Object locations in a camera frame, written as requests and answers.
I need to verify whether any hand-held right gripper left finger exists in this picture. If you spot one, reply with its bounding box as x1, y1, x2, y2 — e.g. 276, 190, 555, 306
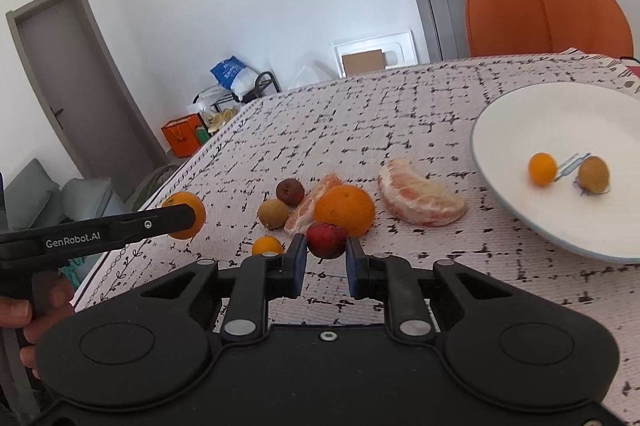
140, 233, 308, 345

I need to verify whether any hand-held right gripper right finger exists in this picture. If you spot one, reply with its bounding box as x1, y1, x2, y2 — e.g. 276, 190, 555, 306
345, 236, 507, 345

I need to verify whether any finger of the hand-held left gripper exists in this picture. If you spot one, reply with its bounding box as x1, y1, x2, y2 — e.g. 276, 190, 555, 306
107, 202, 198, 247

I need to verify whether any small orange tangerine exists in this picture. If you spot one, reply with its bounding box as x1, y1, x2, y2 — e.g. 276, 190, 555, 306
161, 191, 207, 240

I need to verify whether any red round fruit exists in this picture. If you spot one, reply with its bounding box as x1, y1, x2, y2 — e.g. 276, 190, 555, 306
306, 222, 349, 262

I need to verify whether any large orange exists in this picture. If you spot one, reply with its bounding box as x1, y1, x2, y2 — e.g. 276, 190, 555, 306
314, 185, 376, 238

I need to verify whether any dark brown wrinkled fruit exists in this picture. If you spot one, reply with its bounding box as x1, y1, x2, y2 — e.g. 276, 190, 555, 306
276, 178, 305, 208

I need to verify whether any bread piece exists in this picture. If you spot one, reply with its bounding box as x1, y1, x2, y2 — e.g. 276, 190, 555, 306
377, 157, 467, 228

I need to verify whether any white plate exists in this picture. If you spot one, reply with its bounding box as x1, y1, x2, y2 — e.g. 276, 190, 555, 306
471, 81, 640, 264

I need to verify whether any person's left hand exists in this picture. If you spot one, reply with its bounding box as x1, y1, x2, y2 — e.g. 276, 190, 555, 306
0, 277, 77, 369

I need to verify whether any small orange kumquat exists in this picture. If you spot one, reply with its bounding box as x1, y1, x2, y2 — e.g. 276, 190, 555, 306
251, 235, 285, 257
529, 152, 558, 187

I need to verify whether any small peeled pomelo segment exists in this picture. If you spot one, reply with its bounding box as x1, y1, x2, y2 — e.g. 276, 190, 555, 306
284, 173, 346, 237

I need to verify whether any grey sofa cushion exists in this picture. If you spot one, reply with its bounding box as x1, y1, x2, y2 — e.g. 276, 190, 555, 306
0, 158, 62, 232
60, 177, 123, 219

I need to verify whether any green-brown kiwi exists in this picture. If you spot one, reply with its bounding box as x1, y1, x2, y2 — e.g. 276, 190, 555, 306
258, 199, 291, 229
577, 155, 611, 196

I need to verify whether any orange bag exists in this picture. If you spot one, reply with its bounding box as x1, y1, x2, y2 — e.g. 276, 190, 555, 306
161, 115, 206, 158

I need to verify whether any blue plastic bag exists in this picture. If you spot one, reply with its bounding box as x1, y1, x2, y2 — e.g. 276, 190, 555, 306
210, 56, 258, 102

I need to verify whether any grey-brown door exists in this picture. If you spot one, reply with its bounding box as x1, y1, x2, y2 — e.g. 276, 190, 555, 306
6, 0, 168, 203

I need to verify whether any translucent plastic bag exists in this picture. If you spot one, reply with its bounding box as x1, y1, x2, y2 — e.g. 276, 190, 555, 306
287, 58, 342, 90

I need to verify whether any brown cardboard sheet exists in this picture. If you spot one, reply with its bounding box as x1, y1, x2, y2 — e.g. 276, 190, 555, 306
341, 49, 388, 77

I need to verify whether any white foam tray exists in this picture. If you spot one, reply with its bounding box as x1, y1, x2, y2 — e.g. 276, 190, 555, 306
330, 30, 418, 79

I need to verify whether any orange chair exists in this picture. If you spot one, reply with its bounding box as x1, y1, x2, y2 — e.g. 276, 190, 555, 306
465, 0, 635, 58

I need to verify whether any black wire rack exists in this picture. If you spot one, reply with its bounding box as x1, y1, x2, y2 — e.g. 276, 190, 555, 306
210, 71, 281, 117

